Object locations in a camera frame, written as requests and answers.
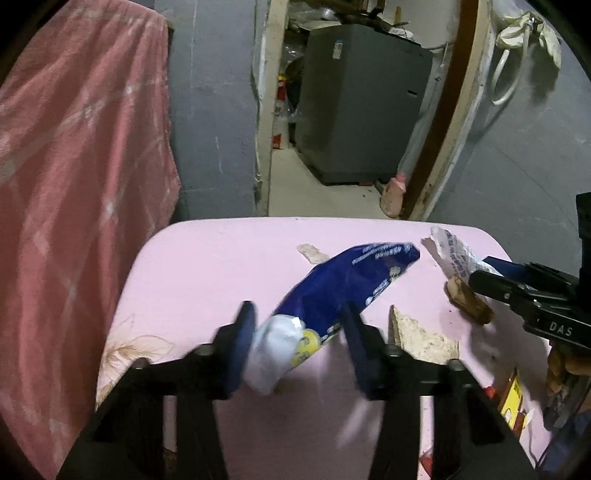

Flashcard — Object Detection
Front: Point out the blue snack bag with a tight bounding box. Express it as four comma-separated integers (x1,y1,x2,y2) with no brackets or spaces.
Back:
243,242,421,396

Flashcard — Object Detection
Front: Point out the cream rubber glove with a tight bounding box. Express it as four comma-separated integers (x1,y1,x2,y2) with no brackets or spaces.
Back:
531,17,563,68
494,13,533,49

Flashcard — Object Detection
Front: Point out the brown food piece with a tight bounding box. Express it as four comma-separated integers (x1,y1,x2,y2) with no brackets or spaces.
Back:
444,279,496,325

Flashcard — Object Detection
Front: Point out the wooden door frame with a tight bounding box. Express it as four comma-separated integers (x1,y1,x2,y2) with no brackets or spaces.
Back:
252,0,496,222

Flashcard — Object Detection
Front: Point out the red white bottle by door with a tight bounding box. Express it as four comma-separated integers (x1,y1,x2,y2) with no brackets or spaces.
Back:
272,76,291,151

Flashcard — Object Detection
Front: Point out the white printed wrapper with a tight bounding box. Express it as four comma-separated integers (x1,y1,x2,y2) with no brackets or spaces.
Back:
421,226,505,283

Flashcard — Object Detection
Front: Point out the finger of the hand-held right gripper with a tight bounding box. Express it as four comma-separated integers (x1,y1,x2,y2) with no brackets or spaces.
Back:
468,270,537,315
482,255,575,289

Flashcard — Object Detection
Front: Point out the grey washing machine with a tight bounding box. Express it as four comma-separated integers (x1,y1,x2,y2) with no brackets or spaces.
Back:
294,23,434,186

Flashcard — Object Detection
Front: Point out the pink floral tablecloth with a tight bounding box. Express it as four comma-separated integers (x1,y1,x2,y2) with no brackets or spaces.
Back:
95,217,561,480

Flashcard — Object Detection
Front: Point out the pink bottle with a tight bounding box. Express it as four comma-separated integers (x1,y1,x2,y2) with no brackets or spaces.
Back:
379,172,408,219

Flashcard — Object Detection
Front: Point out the bread slice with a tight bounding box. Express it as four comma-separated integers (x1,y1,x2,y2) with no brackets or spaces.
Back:
387,305,461,364

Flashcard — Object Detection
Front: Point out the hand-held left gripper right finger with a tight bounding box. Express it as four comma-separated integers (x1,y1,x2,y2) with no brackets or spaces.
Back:
341,302,539,480

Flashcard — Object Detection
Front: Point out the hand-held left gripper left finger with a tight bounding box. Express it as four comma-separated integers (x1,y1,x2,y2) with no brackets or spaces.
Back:
55,301,258,480

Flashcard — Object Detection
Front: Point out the pink plaid cloth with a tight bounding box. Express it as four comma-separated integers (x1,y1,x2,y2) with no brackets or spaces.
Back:
0,0,182,468

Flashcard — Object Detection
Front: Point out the yellow wrapper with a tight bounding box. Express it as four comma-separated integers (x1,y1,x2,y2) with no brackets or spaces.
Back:
496,367,526,435

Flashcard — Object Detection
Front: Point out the person's right hand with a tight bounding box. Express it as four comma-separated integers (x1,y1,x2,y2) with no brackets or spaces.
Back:
546,344,591,394

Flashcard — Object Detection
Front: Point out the small beige scrap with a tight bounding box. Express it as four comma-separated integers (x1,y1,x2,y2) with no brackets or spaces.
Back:
296,243,330,264

